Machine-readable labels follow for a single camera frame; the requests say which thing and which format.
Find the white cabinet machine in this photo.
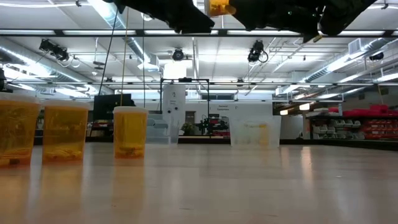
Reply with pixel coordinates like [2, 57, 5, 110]
[162, 83, 187, 138]

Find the small green background plant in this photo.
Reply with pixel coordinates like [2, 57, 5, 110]
[182, 122, 195, 136]

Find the clear plastic bin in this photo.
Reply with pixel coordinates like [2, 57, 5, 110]
[229, 115, 282, 147]
[148, 113, 181, 146]

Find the black background frame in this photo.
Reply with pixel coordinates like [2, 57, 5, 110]
[159, 77, 211, 138]

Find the large amber bottle white cap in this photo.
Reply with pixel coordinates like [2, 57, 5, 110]
[113, 106, 149, 159]
[0, 92, 42, 166]
[205, 0, 237, 18]
[42, 100, 91, 164]

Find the white enclosure with text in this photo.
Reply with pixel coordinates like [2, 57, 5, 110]
[186, 101, 274, 138]

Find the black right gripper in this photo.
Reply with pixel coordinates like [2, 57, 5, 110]
[229, 0, 324, 43]

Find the black background robot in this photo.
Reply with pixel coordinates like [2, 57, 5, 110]
[195, 114, 229, 134]

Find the silver air duct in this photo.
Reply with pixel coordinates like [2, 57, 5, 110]
[304, 37, 398, 83]
[86, 0, 160, 72]

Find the black monitor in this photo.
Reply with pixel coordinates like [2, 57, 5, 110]
[93, 93, 136, 121]

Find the black aluminium rig frame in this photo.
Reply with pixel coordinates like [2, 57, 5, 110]
[0, 28, 398, 39]

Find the black overhead camera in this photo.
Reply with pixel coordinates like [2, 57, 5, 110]
[172, 48, 185, 62]

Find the black ceiling-mounted device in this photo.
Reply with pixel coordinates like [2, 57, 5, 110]
[248, 39, 269, 64]
[39, 39, 70, 62]

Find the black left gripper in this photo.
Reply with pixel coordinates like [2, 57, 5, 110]
[104, 0, 215, 34]

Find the red bin shelf rack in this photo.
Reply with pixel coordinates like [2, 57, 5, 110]
[306, 104, 398, 141]

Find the yellow hanging cable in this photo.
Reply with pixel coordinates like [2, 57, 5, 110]
[119, 7, 130, 106]

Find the thin black hanging cable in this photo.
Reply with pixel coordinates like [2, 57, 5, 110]
[142, 15, 146, 108]

